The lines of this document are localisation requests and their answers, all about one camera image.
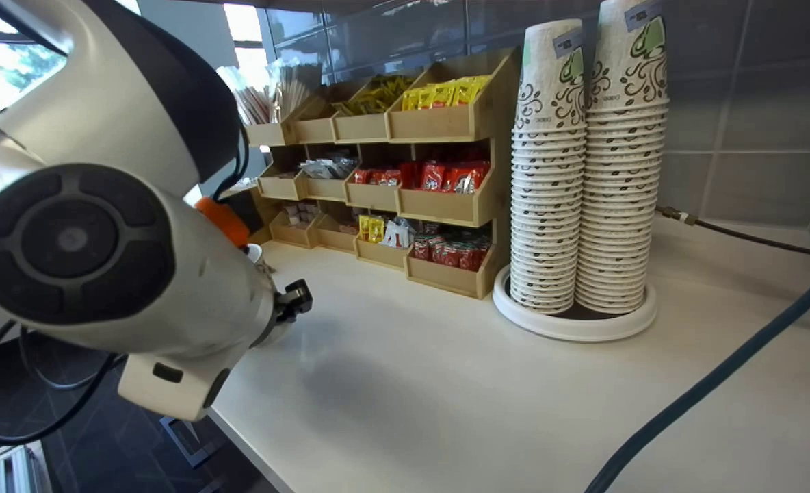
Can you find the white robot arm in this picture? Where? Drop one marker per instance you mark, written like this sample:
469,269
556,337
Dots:
96,240

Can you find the white round cup tray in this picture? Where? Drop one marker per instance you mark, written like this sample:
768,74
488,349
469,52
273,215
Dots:
581,325

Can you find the yellow sauce packets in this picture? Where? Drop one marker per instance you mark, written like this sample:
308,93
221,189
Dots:
370,228

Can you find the wooden condiment organizer shelf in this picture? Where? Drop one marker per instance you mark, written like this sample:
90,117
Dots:
453,241

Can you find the red ketchup packets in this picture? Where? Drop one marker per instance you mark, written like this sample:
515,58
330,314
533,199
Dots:
429,177

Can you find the yellow sugar packets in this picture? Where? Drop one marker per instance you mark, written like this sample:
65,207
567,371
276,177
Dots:
406,93

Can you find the left stack of paper cups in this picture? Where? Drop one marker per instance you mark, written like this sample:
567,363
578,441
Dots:
548,152

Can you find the stack of paper cups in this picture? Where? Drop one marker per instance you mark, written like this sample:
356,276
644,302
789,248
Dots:
548,152
627,114

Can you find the right stack of paper cups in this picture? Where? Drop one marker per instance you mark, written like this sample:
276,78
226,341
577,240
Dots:
627,114

